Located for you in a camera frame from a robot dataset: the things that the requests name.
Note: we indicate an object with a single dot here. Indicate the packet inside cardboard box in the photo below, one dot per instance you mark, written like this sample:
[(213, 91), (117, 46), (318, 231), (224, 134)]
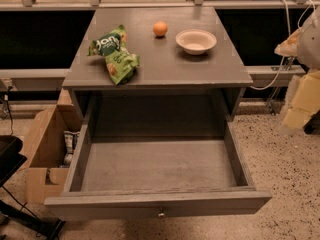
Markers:
[(71, 139)]

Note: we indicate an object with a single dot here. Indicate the green snack bag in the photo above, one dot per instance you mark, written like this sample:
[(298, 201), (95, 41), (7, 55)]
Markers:
[(120, 63)]

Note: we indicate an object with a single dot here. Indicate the grey wooden cabinet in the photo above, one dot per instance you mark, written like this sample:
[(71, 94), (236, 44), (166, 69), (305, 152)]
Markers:
[(162, 62)]

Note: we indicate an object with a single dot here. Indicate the cardboard box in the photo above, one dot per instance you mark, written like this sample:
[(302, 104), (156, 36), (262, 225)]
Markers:
[(45, 148)]

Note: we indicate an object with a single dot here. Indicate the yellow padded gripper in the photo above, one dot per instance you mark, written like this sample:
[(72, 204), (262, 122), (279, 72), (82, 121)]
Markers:
[(310, 47)]

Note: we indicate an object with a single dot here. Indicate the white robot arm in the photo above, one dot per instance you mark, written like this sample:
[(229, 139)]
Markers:
[(302, 100)]

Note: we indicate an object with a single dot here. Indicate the metal drawer knob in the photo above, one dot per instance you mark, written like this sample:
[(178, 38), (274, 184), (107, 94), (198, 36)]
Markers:
[(161, 214)]

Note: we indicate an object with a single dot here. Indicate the metal railing frame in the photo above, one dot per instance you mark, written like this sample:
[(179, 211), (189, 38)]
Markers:
[(30, 79)]

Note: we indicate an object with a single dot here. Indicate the orange fruit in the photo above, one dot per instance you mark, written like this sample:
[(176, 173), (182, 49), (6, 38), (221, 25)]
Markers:
[(160, 29)]

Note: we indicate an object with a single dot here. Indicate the grey top drawer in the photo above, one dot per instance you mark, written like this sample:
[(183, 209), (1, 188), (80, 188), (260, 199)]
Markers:
[(138, 155)]

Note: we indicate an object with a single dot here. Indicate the black stand with cable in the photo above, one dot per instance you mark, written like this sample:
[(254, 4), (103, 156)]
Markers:
[(11, 162)]

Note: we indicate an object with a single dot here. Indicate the white bowl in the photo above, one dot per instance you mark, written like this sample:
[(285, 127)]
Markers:
[(196, 41)]

